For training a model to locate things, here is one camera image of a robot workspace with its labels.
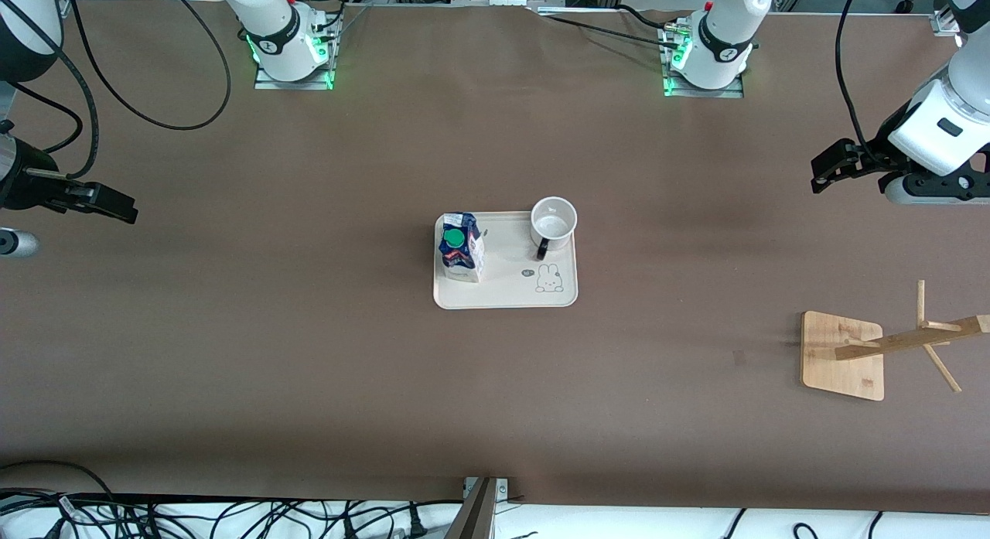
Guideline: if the white smiley mug black handle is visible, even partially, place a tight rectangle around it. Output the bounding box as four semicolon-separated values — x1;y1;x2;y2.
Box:
530;196;579;262

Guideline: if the blue milk carton green cap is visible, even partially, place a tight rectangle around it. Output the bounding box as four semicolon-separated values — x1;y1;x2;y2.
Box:
438;212;486;284

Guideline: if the white tray with rabbit print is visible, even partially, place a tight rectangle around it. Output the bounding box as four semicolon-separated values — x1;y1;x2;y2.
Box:
433;210;579;310

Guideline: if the wooden mug stand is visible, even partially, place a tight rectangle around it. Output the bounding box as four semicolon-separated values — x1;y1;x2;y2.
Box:
801;280;990;401

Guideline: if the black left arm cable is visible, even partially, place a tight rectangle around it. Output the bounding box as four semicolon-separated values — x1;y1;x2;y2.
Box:
835;0;879;149

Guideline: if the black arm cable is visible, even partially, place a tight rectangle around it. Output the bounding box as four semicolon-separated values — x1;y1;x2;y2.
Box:
0;0;233;180
835;0;879;149

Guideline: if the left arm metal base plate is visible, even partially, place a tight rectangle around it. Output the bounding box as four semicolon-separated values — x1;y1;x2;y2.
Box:
664;29;745;99

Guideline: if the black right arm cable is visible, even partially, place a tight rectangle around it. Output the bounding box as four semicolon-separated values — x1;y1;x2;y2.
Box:
0;0;233;180

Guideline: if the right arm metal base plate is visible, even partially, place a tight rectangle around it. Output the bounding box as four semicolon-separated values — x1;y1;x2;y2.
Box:
255;25;335;91

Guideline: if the black base power cable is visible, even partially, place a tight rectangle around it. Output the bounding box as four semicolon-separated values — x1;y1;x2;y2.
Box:
541;12;685;53

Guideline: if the thick black looped cable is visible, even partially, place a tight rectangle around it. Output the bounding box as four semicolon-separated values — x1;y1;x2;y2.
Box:
0;460;118;539

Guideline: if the black cable with plug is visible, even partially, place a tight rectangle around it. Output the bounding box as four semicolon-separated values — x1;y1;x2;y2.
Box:
398;502;434;539

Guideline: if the aluminium table edge bracket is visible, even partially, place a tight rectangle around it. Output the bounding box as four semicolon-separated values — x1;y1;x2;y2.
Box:
463;477;511;539

